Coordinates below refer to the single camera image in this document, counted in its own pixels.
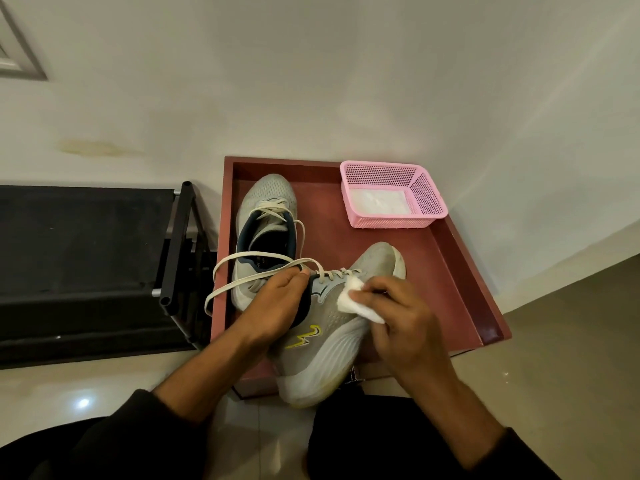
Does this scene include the grey wall frame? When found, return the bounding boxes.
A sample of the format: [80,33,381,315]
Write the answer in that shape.
[0,0,49,81]

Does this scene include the red-brown wooden cabinet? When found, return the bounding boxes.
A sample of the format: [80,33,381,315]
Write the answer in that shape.
[210,156,513,400]

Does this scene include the pink plastic basket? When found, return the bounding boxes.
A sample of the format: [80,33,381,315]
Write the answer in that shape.
[340,160,449,229]

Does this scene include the black trousers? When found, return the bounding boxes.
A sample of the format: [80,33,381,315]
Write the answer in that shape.
[0,394,473,480]

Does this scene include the black shoe rack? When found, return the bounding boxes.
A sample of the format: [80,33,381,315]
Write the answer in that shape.
[0,181,219,370]

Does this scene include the white cleaning wipe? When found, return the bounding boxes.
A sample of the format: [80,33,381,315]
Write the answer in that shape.
[336,275,387,325]

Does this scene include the grey sneaker with dark lining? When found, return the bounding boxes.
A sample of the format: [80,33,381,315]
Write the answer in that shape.
[232,174,307,313]

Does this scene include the person's right hand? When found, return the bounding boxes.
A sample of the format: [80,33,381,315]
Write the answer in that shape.
[348,276,454,393]

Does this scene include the white wipes in basket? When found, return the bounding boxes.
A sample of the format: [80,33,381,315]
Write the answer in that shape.
[348,189,412,218]

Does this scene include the person's right forearm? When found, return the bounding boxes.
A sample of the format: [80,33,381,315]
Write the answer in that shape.
[407,367,561,480]

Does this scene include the person's left hand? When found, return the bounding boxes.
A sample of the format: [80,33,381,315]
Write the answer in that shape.
[233,267,312,355]

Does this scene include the person's left forearm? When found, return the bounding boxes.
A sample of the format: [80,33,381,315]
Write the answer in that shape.
[75,324,268,480]

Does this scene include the grey sneaker with yellow logo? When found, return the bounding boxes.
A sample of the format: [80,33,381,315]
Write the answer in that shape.
[204,242,407,409]

